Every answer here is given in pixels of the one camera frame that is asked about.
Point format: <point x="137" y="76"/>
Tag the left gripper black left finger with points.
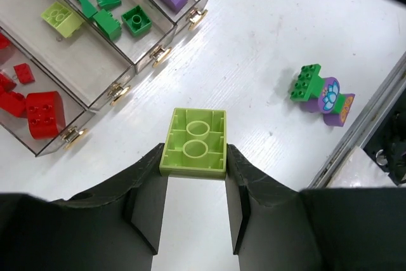
<point x="114" y="225"/>

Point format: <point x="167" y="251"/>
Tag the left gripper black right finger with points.
<point x="274" y="227"/>

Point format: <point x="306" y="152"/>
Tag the light green 2x3 lego brick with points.
<point x="195" y="145"/>

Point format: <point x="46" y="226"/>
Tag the purple green flower lego figure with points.
<point x="322" y="95"/>

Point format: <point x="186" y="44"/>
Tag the red lego brick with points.
<point x="40" y="103"/>

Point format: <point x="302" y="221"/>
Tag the small red lego wedge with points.
<point x="24" y="73"/>

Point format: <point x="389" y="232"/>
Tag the clear bin for red legos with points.
<point x="76" y="114"/>

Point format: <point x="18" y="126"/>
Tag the clear bin for light green legos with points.
<point x="63" y="45"/>

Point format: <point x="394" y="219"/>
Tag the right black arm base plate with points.
<point x="387" y="146"/>

